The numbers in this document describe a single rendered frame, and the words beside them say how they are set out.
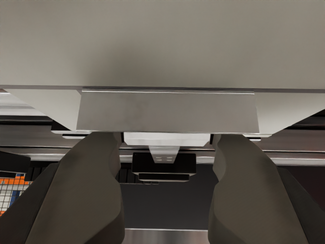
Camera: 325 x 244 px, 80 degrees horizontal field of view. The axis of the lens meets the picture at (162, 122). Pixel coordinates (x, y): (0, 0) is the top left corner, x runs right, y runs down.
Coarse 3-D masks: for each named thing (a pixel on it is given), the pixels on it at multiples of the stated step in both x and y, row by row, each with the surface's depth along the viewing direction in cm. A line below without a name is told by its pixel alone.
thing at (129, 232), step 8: (128, 232) 16; (136, 232) 16; (144, 232) 16; (152, 232) 16; (160, 232) 16; (168, 232) 16; (176, 232) 16; (184, 232) 16; (192, 232) 16; (200, 232) 16; (128, 240) 16; (136, 240) 16; (144, 240) 16; (152, 240) 16; (160, 240) 16; (168, 240) 16; (176, 240) 16; (184, 240) 16; (192, 240) 16; (200, 240) 16
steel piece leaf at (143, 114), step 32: (96, 96) 10; (128, 96) 10; (160, 96) 10; (192, 96) 10; (224, 96) 10; (96, 128) 9; (128, 128) 9; (160, 128) 9; (192, 128) 9; (224, 128) 9; (256, 128) 9
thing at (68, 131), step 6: (54, 120) 18; (54, 126) 18; (60, 126) 18; (54, 132) 18; (60, 132) 18; (66, 132) 18; (72, 132) 18; (78, 132) 18; (84, 132) 18; (90, 132) 18; (66, 138) 21; (72, 138) 20; (78, 138) 20; (252, 138) 20; (258, 138) 20
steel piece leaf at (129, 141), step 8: (128, 144) 22; (136, 144) 22; (144, 144) 22; (152, 144) 21; (160, 144) 21; (168, 144) 21; (176, 144) 21; (184, 144) 21; (192, 144) 21; (200, 144) 21
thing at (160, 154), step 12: (144, 156) 37; (156, 156) 28; (168, 156) 28; (180, 156) 36; (192, 156) 36; (132, 168) 36; (144, 168) 36; (156, 168) 36; (168, 168) 36; (180, 168) 36; (192, 168) 36; (144, 180) 38; (156, 180) 36; (168, 180) 36; (180, 180) 36
